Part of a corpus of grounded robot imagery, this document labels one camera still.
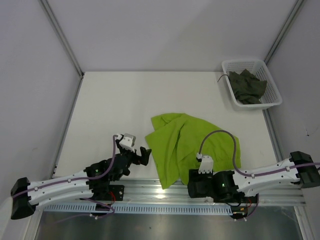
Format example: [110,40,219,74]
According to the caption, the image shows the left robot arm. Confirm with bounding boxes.
[10,147,152,220]

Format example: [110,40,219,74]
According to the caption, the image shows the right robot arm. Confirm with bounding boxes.
[187,151,320,204]

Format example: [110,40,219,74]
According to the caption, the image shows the dark olive shorts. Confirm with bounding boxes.
[228,69,268,105]

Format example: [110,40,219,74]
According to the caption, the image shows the white plastic basket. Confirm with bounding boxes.
[221,58,283,111]

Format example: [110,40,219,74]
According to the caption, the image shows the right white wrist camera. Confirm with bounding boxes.
[196,153,214,174]

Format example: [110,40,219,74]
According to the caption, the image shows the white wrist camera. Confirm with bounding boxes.
[119,133,136,152]
[196,153,214,174]

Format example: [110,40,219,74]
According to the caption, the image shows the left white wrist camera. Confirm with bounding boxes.
[119,133,136,152]

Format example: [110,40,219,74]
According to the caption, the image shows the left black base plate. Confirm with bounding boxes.
[79,184,125,201]

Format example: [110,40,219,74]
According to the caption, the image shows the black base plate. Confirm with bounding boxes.
[79,184,125,201]
[213,195,258,205]

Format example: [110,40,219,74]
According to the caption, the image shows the aluminium mounting rail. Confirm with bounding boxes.
[37,178,307,207]

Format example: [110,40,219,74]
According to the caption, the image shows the white slotted cable duct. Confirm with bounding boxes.
[44,202,233,216]

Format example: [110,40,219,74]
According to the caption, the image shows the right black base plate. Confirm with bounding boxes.
[213,195,258,205]

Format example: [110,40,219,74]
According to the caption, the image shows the left aluminium corner post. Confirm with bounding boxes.
[38,0,84,78]

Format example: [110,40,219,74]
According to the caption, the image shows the aluminium corner post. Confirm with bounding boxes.
[263,0,307,65]
[38,0,84,78]

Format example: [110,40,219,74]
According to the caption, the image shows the right aluminium corner post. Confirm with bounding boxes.
[263,0,307,65]

